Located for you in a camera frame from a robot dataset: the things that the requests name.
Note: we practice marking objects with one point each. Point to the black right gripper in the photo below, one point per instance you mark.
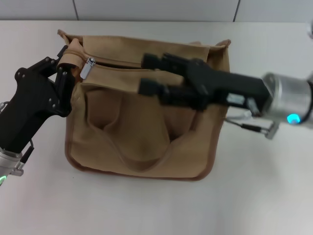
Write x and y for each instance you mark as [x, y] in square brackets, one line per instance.
[227, 85]

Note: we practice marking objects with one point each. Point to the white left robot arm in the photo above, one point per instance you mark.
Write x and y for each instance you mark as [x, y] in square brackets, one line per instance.
[7, 161]

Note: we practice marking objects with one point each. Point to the khaki canvas food bag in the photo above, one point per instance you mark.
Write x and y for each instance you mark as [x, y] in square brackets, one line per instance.
[137, 137]

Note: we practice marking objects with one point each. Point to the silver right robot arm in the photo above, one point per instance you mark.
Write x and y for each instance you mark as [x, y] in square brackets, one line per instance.
[286, 98]

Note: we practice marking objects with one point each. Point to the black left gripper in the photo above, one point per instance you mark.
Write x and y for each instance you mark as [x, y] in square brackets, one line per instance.
[27, 98]

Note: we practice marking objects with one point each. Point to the silver metal zipper pull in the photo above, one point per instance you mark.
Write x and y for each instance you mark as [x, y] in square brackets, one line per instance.
[86, 69]

